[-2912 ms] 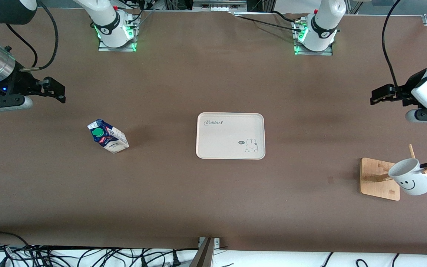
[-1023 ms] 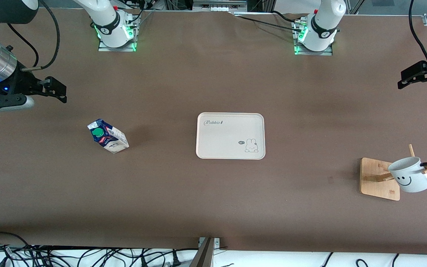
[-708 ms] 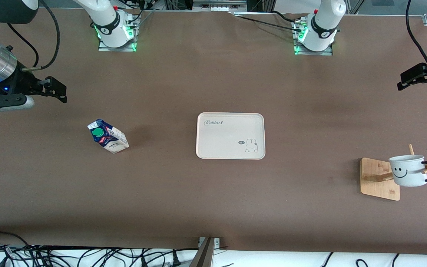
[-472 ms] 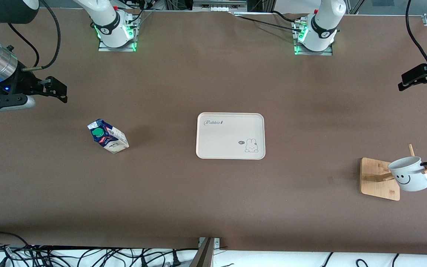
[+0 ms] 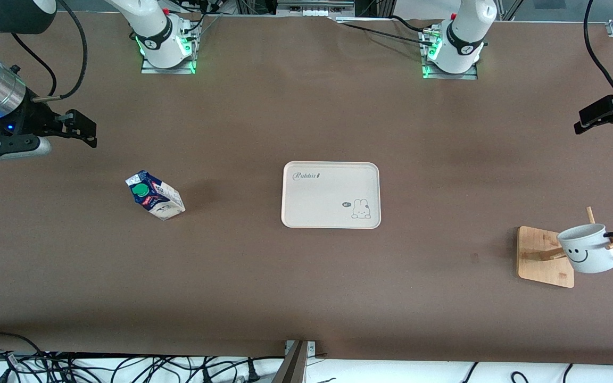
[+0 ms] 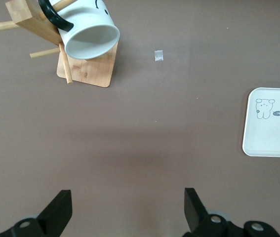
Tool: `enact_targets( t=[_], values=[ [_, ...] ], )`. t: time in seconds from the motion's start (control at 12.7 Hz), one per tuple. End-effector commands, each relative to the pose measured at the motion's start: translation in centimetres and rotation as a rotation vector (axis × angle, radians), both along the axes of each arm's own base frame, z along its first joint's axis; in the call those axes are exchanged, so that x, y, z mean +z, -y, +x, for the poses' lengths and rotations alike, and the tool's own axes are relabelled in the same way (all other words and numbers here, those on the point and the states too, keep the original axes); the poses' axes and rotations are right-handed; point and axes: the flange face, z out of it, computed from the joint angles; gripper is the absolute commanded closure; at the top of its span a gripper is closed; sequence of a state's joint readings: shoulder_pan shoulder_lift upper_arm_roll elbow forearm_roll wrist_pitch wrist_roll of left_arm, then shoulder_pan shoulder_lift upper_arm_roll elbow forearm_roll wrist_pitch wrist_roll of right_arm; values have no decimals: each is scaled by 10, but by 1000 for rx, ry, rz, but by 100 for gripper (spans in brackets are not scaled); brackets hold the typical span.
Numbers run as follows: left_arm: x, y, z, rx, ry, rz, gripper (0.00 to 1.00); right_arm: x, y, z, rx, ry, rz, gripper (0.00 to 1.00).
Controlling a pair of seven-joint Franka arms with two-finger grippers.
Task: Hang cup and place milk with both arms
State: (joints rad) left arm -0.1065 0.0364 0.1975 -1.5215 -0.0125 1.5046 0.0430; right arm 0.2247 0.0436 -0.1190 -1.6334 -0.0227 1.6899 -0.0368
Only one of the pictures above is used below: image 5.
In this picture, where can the cream rabbit print tray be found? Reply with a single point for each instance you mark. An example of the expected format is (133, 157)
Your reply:
(322, 197)

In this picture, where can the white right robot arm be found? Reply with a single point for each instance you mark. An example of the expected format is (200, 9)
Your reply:
(152, 26)

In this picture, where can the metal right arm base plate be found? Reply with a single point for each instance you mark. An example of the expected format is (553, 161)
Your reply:
(188, 63)

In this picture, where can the metal camera stand beam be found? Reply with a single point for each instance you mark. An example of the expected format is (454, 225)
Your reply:
(293, 367)

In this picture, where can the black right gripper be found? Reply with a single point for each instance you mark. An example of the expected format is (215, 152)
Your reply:
(34, 119)

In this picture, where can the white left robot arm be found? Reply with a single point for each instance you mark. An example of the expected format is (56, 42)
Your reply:
(463, 32)

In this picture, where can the aluminium frame with white strip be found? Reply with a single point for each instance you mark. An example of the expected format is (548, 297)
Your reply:
(314, 6)

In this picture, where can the wooden cup rack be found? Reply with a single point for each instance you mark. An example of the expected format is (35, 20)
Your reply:
(543, 266)

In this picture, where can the blue white milk carton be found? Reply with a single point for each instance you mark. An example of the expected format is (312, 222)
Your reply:
(155, 199)

